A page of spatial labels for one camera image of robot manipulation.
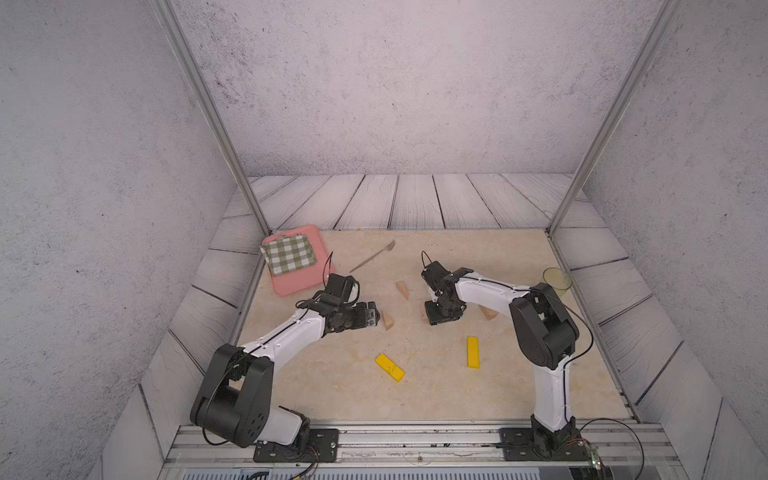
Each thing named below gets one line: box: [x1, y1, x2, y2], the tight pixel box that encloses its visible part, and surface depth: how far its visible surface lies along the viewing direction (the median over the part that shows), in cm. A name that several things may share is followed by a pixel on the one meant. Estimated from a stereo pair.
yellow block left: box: [374, 353, 406, 383], surface depth 87 cm
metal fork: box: [349, 239, 395, 273], surface depth 114 cm
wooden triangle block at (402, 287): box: [395, 281, 409, 300], surface depth 104 cm
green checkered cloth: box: [259, 234, 317, 276], surface depth 113 cm
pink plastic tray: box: [262, 224, 336, 296], surface depth 114 cm
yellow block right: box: [468, 336, 480, 369], surface depth 91 cm
